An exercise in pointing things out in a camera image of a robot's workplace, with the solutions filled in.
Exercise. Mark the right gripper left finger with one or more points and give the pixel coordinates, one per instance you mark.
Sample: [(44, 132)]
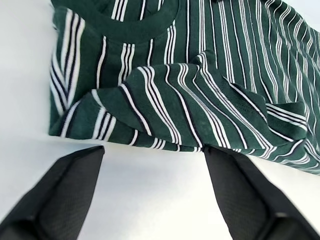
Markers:
[(53, 197)]

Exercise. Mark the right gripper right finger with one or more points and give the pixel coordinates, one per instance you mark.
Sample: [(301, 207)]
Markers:
[(246, 200)]

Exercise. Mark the green striped T-shirt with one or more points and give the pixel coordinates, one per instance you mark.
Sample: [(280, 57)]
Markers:
[(195, 82)]

